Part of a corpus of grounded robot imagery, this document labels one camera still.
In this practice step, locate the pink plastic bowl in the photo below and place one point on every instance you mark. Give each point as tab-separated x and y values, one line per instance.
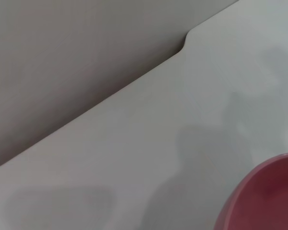
266	196

